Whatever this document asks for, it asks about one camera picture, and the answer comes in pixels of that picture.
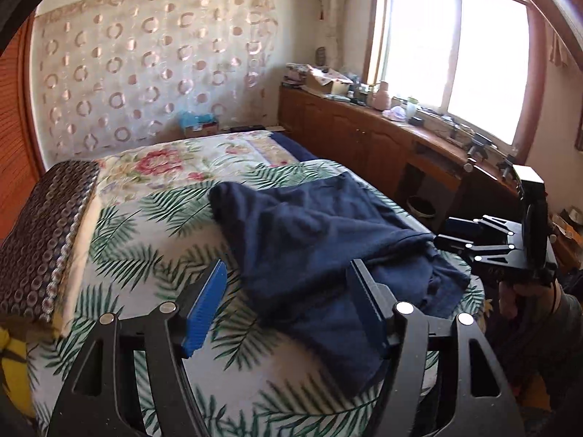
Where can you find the dark patterned folded cushion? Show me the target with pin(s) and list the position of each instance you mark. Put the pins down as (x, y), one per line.
(41, 236)

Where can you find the cardboard box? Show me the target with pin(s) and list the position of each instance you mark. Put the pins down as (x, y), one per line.
(325, 83)

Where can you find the cream folded quilt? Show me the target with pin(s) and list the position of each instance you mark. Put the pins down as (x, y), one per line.
(75, 273)

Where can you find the window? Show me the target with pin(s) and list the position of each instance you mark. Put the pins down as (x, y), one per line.
(455, 50)

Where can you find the person's right hand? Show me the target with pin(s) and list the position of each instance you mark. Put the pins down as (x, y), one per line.
(524, 298)

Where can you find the wooden cabinet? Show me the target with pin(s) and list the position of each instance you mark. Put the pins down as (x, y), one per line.
(346, 136)

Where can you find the pale window curtain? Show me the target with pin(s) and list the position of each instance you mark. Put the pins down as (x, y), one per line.
(330, 13)

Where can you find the pink cloth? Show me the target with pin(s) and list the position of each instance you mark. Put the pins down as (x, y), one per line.
(394, 113)

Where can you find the navy bed blanket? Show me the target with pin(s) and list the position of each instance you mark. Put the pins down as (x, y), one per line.
(296, 150)

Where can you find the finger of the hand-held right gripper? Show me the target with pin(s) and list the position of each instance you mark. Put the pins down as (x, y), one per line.
(473, 251)
(483, 226)

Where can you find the circle pattern sheer curtain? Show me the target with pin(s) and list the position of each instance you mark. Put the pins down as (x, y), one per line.
(150, 63)

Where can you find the yellow cushion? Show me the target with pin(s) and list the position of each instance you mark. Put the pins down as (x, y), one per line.
(13, 368)

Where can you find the floral quilt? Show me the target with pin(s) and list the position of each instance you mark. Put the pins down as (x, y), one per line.
(182, 159)

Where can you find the person's right forearm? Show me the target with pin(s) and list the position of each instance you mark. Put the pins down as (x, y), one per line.
(555, 341)

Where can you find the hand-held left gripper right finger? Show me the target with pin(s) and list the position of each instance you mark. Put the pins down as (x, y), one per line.
(371, 309)

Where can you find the dark waste bin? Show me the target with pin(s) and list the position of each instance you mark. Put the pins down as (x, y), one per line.
(421, 207)

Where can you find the blue tissue box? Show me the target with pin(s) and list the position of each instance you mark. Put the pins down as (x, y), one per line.
(196, 120)

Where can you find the navy printed t-shirt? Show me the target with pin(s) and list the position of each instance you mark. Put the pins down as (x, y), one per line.
(328, 246)

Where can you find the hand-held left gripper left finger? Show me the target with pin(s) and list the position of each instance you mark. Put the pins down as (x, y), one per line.
(202, 309)

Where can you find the leaf print bedsheet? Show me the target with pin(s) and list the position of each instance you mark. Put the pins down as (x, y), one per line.
(150, 246)

